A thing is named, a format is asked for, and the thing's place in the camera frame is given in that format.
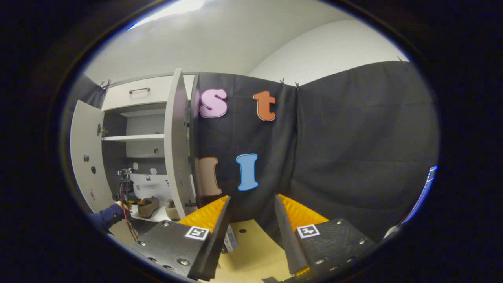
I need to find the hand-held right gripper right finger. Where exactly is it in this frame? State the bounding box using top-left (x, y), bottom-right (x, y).
top-left (274, 194), bottom-right (378, 276)

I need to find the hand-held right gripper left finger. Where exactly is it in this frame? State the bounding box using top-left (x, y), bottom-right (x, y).
top-left (130, 195), bottom-right (232, 281)

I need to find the brown suede shoe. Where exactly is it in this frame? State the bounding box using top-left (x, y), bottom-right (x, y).
top-left (165, 199), bottom-right (180, 221)
top-left (137, 196), bottom-right (160, 219)

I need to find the grey cabinet door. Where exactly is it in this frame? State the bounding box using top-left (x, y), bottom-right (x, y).
top-left (70, 99), bottom-right (114, 213)
top-left (164, 69), bottom-right (197, 219)

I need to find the grey white shoe cabinet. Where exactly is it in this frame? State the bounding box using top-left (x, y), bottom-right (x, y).
top-left (70, 69), bottom-right (199, 236)

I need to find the white cabinet shelf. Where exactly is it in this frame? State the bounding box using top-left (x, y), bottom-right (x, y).
top-left (102, 134), bottom-right (165, 142)
top-left (130, 204), bottom-right (181, 223)

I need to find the white cabinet drawer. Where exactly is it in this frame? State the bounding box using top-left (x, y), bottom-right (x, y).
top-left (101, 75), bottom-right (196, 111)

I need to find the small printed box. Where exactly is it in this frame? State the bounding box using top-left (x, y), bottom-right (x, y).
top-left (222, 224), bottom-right (238, 254)

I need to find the black backdrop cloth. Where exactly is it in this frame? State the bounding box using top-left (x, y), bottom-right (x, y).
top-left (65, 59), bottom-right (440, 242)

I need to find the red black cable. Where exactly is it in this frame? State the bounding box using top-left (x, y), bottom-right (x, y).
top-left (120, 179), bottom-right (140, 241)

